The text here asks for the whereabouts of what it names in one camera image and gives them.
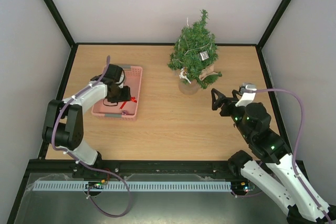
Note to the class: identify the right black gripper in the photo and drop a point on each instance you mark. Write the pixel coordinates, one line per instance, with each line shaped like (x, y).
(226, 106)

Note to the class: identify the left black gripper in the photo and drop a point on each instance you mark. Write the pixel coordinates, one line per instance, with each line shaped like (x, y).
(126, 97)

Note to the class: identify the pink plastic basket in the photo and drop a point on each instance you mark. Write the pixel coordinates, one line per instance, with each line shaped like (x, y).
(125, 106)

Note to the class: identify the beige felt ornament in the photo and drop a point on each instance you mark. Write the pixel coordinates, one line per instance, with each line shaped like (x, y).
(208, 71)

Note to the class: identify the silver gift box ornament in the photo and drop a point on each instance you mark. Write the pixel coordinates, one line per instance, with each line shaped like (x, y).
(203, 55)

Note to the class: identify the silver reindeer ornament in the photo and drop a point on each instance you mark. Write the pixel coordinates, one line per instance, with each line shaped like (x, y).
(183, 75)

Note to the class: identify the small green christmas tree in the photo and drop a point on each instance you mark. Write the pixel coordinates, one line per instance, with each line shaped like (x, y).
(194, 69)

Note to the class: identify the clear led string lights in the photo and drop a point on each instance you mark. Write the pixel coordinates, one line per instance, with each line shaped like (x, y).
(193, 39)

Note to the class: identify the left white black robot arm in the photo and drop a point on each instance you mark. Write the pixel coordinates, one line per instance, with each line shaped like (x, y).
(63, 125)

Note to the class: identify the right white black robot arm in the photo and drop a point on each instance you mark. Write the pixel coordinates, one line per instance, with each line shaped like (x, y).
(287, 186)

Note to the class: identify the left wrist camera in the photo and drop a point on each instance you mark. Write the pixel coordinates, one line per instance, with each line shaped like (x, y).
(122, 78)

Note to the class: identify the black frame rail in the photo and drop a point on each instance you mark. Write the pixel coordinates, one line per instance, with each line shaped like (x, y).
(212, 169)

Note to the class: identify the light blue cable duct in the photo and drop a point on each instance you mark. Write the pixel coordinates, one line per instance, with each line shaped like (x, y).
(133, 186)

